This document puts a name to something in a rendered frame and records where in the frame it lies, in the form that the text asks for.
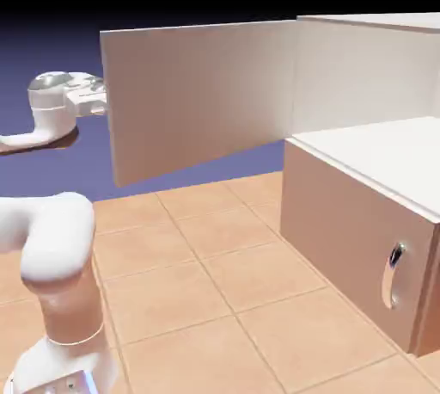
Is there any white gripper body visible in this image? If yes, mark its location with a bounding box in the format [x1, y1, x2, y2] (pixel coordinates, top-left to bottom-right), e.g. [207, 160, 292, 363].
[65, 89, 109, 118]

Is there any small white cabinet door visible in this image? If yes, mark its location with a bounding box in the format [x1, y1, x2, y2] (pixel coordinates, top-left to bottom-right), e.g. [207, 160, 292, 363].
[278, 138, 437, 356]

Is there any white cabinet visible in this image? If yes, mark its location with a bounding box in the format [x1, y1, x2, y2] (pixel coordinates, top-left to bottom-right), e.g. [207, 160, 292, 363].
[278, 12, 440, 360]

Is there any curved silver door handle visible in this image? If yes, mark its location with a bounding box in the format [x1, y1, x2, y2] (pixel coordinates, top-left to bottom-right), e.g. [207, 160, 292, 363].
[381, 241, 407, 311]

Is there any large white cabinet door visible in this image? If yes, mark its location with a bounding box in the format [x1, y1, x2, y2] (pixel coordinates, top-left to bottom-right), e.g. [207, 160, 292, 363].
[99, 19, 301, 189]

